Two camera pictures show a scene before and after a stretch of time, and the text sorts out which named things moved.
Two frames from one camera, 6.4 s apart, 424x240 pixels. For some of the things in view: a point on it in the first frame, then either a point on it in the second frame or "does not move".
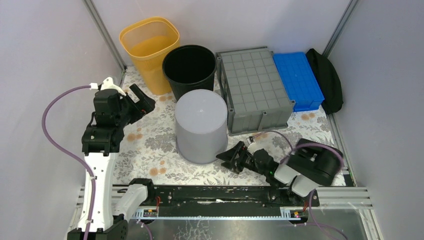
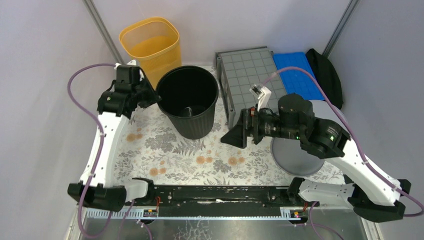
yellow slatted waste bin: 145,40 does not move
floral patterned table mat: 150,150 does not move
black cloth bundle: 328,79 does not move
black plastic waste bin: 189,67 to 189,95
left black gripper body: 133,104 to 143,96
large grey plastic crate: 255,98 does not move
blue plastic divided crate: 299,81 does not move
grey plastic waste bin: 201,118 to 289,154
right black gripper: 229,156 to 237,136
